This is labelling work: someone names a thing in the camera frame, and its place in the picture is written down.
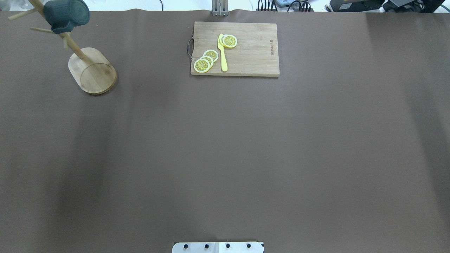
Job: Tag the dark teal cup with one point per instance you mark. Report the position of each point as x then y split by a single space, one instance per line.
64 15

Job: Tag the wooden cup rack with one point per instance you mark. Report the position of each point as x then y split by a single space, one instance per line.
89 67

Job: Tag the yellow toy knife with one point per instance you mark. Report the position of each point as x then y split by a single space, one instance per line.
223 62

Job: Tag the lemon slice middle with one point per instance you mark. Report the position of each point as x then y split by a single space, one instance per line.
209 59

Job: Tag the lemon slice back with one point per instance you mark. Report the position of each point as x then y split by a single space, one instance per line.
213 54

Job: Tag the wooden cutting board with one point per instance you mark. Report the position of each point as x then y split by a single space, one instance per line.
255 55

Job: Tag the lemon slice on knife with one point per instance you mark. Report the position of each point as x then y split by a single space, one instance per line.
228 41

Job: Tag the aluminium frame post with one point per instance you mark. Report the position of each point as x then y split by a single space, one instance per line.
220 8

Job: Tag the white camera pillar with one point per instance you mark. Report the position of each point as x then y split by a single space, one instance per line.
219 247

